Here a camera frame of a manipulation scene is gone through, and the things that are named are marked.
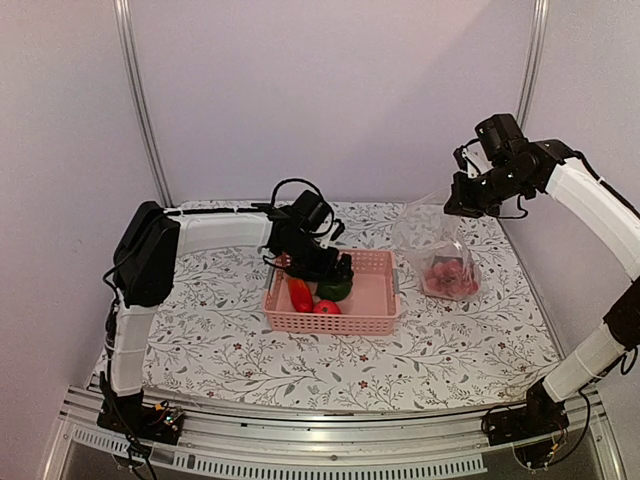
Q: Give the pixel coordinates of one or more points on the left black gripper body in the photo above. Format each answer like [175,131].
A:
[304,258]

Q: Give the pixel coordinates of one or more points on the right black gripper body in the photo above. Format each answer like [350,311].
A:
[486,195]

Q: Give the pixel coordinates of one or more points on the orange red pepper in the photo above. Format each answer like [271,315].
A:
[300,295]

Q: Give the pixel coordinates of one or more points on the green avocado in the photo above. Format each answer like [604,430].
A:
[334,291]

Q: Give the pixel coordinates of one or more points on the red tomato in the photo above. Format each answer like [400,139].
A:
[327,307]

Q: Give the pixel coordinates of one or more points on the clear zip top bag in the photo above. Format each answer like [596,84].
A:
[422,230]

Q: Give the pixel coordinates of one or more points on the red lychee bunch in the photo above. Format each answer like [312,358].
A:
[451,280]

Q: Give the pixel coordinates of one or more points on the dark purple eggplant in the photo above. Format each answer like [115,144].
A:
[442,259]

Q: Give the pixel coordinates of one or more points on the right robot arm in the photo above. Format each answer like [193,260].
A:
[520,168]

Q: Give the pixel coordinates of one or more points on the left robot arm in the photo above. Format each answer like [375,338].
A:
[142,276]

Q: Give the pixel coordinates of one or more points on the pink plastic basket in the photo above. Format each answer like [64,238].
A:
[371,308]

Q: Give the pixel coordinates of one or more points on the floral tablecloth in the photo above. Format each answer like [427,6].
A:
[212,338]

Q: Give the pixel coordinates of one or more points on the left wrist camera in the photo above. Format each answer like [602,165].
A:
[316,217]

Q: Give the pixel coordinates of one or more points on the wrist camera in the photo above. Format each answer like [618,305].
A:
[316,217]
[500,137]

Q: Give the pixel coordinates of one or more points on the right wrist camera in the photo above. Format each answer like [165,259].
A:
[500,137]

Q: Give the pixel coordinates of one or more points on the right aluminium frame post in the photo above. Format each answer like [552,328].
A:
[533,60]

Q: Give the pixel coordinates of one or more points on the aluminium frame post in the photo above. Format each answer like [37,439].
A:
[125,27]
[533,60]

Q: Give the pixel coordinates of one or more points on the aluminium front rail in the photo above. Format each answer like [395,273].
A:
[228,440]

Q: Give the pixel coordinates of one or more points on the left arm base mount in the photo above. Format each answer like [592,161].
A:
[160,423]

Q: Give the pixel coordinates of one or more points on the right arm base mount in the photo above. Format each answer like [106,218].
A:
[516,424]

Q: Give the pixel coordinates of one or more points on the left aluminium frame post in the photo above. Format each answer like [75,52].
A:
[125,27]

